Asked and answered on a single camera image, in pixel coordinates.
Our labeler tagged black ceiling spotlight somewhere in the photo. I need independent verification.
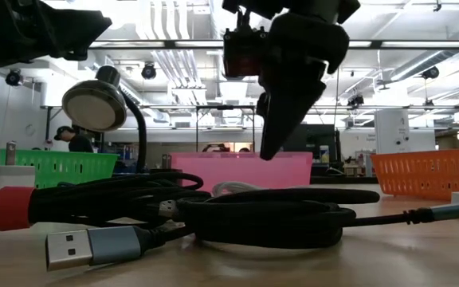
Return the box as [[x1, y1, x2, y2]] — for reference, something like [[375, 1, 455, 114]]
[[140, 61, 158, 81], [347, 93, 366, 108], [421, 65, 441, 81], [5, 69, 24, 88]]

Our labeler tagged green plastic basket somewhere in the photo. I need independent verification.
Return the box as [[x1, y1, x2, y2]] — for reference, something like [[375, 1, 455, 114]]
[[0, 146, 120, 189]]

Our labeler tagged black overhead crossbeam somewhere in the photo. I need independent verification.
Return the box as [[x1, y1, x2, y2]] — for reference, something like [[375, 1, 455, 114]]
[[88, 39, 459, 50]]

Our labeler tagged black gooseneck desk lamp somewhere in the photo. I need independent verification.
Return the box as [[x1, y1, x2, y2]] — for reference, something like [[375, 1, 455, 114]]
[[61, 65, 149, 173]]

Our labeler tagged white kiosk panel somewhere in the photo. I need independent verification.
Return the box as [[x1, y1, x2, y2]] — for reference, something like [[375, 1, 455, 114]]
[[374, 108, 411, 155]]

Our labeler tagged white cable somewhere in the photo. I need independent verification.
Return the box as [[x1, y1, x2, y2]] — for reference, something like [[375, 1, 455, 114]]
[[211, 180, 269, 197]]

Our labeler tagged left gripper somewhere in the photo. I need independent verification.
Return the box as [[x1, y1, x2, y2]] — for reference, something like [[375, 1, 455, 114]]
[[33, 0, 113, 61]]

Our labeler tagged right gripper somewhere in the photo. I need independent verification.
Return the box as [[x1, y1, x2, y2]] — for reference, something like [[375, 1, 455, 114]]
[[221, 0, 362, 162]]

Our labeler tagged white charger plug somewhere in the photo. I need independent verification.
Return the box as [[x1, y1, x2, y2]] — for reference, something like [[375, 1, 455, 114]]
[[0, 141, 37, 191]]

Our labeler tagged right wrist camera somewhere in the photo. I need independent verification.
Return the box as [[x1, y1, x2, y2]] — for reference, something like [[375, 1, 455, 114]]
[[222, 10, 269, 79]]

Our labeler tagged black cable with grey connectors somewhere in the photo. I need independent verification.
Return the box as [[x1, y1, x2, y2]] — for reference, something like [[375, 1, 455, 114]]
[[45, 188, 459, 273]]

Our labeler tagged orange plastic basket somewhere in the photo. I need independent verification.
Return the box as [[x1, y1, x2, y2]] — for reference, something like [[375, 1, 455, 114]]
[[371, 147, 459, 202]]

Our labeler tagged black cable with red strap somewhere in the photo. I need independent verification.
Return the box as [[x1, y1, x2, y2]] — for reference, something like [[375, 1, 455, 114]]
[[0, 171, 213, 233]]

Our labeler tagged pink plastic bin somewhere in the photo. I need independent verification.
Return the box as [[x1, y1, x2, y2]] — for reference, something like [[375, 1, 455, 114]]
[[171, 151, 314, 193]]

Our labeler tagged black equipment cabinet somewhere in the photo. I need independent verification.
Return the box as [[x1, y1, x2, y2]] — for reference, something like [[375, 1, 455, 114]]
[[283, 124, 339, 168]]

